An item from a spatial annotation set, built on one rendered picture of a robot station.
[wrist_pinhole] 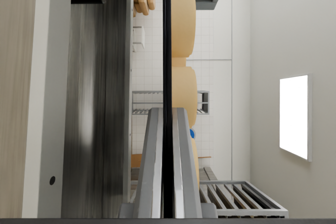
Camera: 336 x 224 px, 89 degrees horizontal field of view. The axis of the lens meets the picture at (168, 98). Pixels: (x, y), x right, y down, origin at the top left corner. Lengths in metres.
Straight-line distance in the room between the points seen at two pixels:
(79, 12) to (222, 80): 4.18
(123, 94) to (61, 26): 0.28
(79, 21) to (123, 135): 0.26
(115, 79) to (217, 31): 4.30
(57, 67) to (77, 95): 0.16
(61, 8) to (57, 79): 0.07
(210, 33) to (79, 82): 4.36
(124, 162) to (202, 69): 4.00
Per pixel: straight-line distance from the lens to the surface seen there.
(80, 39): 0.36
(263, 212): 1.56
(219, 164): 4.70
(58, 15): 0.19
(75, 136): 0.34
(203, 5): 0.75
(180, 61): 0.19
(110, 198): 0.49
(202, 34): 4.55
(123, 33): 0.48
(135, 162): 4.29
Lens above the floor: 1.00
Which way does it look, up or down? level
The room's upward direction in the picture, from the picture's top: 90 degrees clockwise
